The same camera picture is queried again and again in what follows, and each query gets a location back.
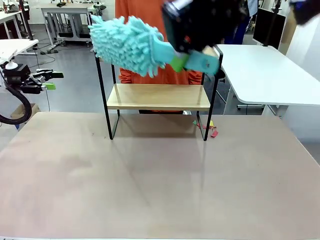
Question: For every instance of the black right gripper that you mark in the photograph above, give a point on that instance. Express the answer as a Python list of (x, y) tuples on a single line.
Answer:
[(207, 22)]

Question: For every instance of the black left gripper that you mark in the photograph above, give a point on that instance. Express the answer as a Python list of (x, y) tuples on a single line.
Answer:
[(16, 75)]

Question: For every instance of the teal microfiber duster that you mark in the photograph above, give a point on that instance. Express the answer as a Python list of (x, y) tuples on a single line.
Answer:
[(125, 45)]

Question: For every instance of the black metal wooden two-tier shelf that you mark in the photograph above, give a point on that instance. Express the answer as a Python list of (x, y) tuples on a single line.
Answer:
[(160, 96)]

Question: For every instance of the brown cardboard box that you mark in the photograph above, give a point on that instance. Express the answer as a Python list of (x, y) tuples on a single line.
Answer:
[(35, 108)]

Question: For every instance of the white desk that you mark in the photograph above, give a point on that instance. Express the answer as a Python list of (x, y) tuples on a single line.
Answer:
[(22, 45)]

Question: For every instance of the green paper scrap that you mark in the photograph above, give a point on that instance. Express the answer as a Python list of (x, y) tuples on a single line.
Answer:
[(194, 122)]

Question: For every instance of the person in blue trousers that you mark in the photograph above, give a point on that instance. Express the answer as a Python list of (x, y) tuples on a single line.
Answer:
[(240, 35)]

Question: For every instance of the person in orange jacket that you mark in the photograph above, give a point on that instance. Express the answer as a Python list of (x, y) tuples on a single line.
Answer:
[(140, 10)]

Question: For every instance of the yellow paper scrap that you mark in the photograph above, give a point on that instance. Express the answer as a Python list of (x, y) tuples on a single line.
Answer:
[(211, 123)]

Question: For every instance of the white table with dark panels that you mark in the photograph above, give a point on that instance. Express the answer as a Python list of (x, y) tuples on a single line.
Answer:
[(7, 16)]

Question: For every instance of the large white table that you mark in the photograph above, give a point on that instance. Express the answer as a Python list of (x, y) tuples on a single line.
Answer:
[(262, 75)]

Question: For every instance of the black monitor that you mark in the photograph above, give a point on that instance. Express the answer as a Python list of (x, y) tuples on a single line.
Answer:
[(270, 27)]

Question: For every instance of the beige cardboard board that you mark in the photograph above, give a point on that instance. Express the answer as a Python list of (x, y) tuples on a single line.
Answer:
[(293, 32)]

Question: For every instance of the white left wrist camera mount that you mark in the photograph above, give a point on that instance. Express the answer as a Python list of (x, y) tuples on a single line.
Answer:
[(10, 65)]

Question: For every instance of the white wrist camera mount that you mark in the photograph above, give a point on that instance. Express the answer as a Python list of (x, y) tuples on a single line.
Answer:
[(10, 65), (180, 3)]

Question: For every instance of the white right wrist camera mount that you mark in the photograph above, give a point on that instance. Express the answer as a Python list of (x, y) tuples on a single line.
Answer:
[(180, 3)]

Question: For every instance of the white workbench with metal frame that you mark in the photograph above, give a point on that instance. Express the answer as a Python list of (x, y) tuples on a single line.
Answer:
[(65, 10)]

